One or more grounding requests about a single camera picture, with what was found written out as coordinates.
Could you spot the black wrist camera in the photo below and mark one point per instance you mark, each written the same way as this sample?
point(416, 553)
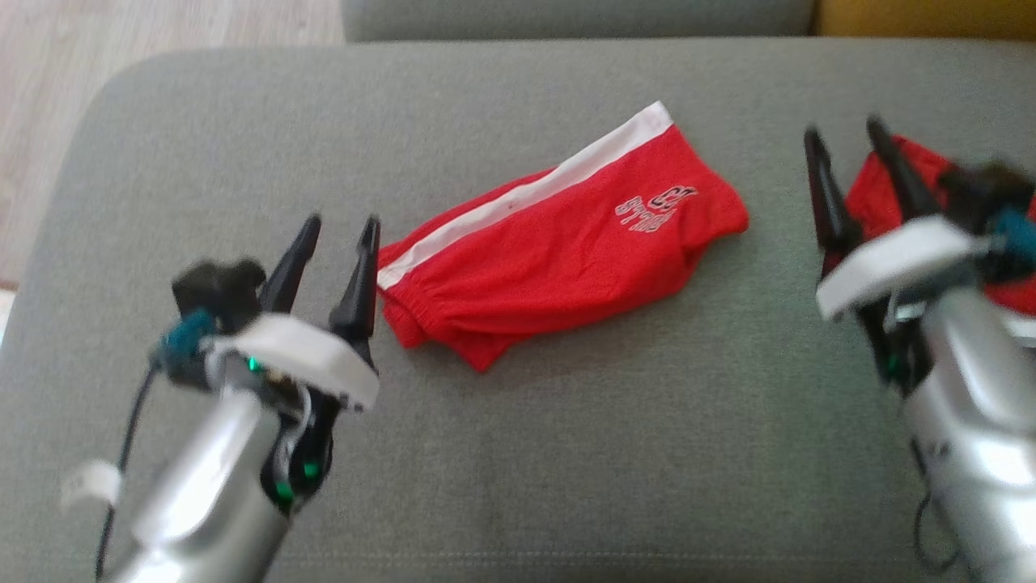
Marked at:
point(214, 300)
point(995, 210)

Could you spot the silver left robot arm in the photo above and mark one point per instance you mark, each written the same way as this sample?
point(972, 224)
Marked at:
point(202, 494)

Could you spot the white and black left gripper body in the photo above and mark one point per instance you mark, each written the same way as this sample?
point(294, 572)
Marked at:
point(307, 356)

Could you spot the grey fabric sofa seat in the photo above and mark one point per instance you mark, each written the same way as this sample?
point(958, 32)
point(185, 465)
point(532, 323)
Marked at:
point(566, 20)

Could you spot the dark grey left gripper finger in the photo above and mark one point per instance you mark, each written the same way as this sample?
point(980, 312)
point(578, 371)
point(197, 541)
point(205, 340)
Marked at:
point(290, 267)
point(360, 291)

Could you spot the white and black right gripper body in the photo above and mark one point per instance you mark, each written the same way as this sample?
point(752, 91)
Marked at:
point(898, 263)

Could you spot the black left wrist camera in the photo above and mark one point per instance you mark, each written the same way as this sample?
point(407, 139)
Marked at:
point(214, 300)

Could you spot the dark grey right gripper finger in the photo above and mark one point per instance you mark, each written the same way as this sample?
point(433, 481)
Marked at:
point(827, 202)
point(902, 174)

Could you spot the grey fabric sofa ottoman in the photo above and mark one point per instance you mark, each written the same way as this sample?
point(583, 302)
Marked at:
point(566, 453)

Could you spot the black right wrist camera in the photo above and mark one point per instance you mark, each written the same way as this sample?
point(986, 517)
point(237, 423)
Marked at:
point(995, 210)

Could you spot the red and white jersey shirt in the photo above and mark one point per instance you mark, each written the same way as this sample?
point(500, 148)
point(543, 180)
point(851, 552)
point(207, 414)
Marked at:
point(882, 194)

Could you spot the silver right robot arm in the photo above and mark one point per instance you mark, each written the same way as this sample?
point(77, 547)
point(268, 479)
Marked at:
point(979, 437)

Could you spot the large yellow sofa backrest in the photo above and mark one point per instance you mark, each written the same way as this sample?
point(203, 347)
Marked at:
point(923, 16)

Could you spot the red shorts with white stripe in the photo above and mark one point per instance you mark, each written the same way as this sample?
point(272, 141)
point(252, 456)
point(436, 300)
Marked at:
point(558, 259)

